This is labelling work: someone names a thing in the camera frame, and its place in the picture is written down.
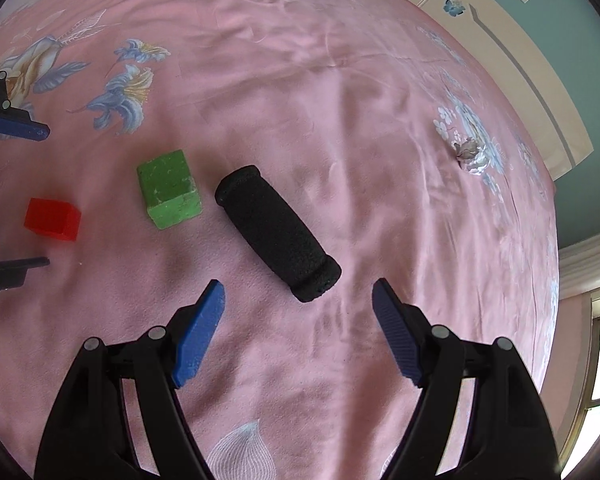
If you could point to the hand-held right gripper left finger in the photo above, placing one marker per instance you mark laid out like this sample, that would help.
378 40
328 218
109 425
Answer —
200 332

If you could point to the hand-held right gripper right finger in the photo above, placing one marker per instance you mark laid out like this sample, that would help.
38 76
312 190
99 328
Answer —
397 332

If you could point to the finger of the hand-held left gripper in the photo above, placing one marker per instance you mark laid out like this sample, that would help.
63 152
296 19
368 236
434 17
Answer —
10 272
17 127

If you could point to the red block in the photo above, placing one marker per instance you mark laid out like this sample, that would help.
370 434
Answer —
47 217

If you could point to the black foam roller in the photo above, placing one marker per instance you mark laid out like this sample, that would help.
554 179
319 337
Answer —
275 232

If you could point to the green block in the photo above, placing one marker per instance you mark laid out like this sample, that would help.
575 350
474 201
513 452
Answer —
167 185

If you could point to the pink floral bedsheet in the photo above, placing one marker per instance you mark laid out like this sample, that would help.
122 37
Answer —
330 110

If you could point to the cream wooden headboard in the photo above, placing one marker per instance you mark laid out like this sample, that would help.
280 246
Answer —
530 85

